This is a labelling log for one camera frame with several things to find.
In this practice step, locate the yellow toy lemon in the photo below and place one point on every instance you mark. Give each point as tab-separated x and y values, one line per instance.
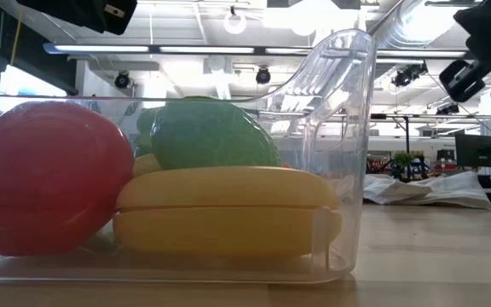
145	166

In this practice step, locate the black ceiling spotlight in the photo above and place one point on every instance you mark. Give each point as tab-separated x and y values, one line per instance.
263	76
122	80

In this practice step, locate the green background plant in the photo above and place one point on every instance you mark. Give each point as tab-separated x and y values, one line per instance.
403	160

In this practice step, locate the black pole frame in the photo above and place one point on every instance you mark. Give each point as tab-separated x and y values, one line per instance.
407	132

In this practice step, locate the red toy apple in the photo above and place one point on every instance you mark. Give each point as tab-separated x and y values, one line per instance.
45	179

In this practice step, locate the white checked cloth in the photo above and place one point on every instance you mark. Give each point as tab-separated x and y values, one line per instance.
441	192

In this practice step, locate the long ceiling light bar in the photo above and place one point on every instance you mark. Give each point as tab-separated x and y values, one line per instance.
100	48

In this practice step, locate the black ceiling camera rig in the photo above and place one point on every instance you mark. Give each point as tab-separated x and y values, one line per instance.
407	76

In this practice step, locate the silver air duct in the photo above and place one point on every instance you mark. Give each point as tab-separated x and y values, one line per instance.
416	25

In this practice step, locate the clear plastic tupperware container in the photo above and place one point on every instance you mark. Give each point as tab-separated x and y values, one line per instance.
339	128

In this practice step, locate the black computer monitor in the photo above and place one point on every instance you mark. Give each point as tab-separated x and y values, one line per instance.
477	151

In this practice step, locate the yellow toy banana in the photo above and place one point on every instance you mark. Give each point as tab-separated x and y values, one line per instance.
228	213

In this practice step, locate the green leafy toy vegetable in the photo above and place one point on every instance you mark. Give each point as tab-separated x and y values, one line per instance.
143	128

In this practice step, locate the green bumpy toy fruit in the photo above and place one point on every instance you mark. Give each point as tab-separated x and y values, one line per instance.
211	136

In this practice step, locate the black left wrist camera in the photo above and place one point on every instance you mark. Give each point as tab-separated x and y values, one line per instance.
119	23

